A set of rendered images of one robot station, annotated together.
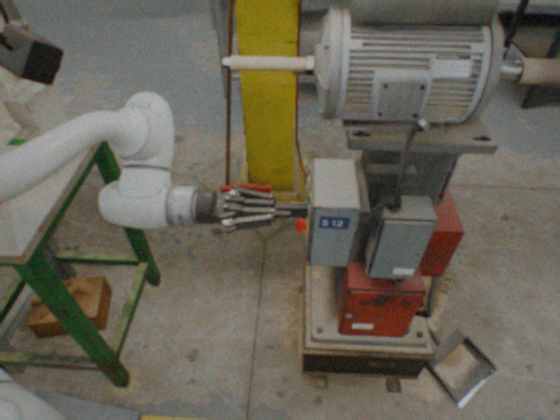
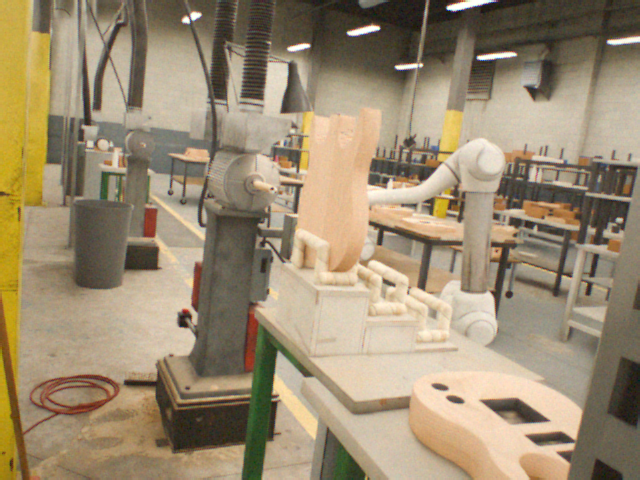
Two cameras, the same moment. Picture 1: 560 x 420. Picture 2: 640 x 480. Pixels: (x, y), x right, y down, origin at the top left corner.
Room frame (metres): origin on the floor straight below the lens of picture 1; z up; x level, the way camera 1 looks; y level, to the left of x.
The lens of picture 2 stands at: (1.81, 2.07, 1.44)
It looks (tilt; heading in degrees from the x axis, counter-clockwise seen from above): 10 degrees down; 240
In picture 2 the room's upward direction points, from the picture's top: 8 degrees clockwise
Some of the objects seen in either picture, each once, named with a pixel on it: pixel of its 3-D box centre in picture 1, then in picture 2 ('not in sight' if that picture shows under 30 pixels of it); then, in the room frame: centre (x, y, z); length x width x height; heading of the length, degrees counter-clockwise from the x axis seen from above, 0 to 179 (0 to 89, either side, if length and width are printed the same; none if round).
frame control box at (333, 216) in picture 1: (357, 215); (289, 240); (0.65, -0.19, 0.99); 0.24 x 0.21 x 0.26; 87
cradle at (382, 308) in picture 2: not in sight; (387, 308); (0.93, 0.97, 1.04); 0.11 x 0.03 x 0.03; 174
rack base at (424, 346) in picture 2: not in sight; (410, 332); (0.76, 0.89, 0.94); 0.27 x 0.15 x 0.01; 84
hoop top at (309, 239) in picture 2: not in sight; (311, 240); (1.12, 0.85, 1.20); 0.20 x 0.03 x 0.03; 83
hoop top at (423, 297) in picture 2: not in sight; (429, 300); (0.72, 0.90, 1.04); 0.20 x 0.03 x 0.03; 83
